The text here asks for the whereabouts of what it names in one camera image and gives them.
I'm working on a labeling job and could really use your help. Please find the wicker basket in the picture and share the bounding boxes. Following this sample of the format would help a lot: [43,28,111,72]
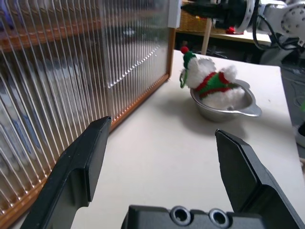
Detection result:
[176,9,241,34]

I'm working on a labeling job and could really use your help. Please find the metal bowl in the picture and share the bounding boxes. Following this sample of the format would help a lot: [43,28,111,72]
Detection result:
[190,80,263,123]

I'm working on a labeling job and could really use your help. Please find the white plush toy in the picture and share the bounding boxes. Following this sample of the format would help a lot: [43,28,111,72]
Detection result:
[179,46,243,110]

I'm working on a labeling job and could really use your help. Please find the light wooden shelf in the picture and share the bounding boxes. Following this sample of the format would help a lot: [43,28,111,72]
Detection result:
[175,18,272,57]

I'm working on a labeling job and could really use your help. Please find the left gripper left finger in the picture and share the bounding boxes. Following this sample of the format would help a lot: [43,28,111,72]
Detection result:
[20,116,112,229]

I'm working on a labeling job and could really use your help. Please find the white door handle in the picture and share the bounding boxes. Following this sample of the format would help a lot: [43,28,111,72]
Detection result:
[167,0,182,28]

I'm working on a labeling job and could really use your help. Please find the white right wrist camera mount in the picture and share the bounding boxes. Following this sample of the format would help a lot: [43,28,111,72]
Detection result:
[237,0,254,33]

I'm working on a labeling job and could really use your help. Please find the ribbed glass sliding door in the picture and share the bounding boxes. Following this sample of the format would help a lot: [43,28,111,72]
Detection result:
[0,0,171,215]

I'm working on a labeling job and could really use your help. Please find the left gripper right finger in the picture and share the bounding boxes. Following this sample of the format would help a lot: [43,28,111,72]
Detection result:
[215,129,305,229]

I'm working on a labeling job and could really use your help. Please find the brown wooden cabinet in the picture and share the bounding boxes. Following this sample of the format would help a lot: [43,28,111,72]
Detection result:
[0,0,177,229]

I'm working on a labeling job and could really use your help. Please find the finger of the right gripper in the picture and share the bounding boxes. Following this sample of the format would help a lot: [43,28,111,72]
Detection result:
[180,3,216,20]

